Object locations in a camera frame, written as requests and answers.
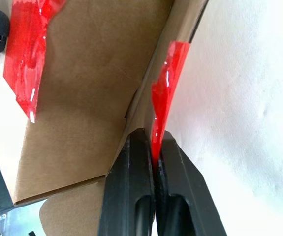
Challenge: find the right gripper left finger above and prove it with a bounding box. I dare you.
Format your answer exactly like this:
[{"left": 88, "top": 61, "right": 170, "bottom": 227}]
[{"left": 97, "top": 127, "right": 156, "bottom": 236}]

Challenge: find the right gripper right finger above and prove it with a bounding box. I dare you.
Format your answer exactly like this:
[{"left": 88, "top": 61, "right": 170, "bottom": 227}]
[{"left": 155, "top": 131, "right": 228, "bottom": 236}]

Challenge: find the red tape piece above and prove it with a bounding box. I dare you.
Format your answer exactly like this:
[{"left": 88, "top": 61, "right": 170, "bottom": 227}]
[
  {"left": 2, "top": 0, "right": 67, "bottom": 124},
  {"left": 150, "top": 41, "right": 192, "bottom": 171}
]

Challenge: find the brown cardboard box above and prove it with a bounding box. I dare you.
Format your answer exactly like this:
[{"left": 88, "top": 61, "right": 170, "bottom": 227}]
[{"left": 0, "top": 0, "right": 210, "bottom": 236}]

